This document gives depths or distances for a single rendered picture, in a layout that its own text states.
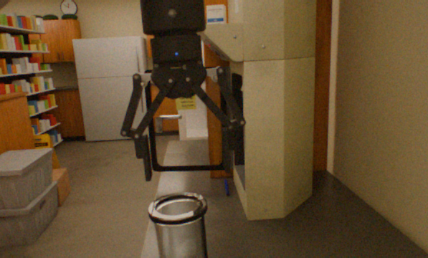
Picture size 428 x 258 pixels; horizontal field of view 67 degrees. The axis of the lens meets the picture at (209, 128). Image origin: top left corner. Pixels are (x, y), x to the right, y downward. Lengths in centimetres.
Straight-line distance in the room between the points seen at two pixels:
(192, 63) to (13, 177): 252
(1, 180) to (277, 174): 237
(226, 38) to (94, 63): 518
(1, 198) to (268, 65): 252
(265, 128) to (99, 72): 519
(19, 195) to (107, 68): 344
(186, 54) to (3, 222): 277
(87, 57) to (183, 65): 555
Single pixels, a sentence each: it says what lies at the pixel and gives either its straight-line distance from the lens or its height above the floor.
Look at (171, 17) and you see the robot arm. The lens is 45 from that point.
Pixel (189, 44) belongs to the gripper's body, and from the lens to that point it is 47.
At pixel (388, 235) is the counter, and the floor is 94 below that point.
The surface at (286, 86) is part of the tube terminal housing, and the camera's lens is 94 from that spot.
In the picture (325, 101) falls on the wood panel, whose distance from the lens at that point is 137.
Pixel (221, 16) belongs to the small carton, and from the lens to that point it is 99.
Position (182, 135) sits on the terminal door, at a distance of 125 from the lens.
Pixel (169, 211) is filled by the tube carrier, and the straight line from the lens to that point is 66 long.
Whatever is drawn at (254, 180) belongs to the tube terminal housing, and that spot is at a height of 107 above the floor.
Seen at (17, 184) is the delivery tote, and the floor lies 53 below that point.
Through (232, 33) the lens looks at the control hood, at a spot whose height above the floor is 148.
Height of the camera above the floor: 143
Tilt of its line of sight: 13 degrees down
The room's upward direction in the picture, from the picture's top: 3 degrees counter-clockwise
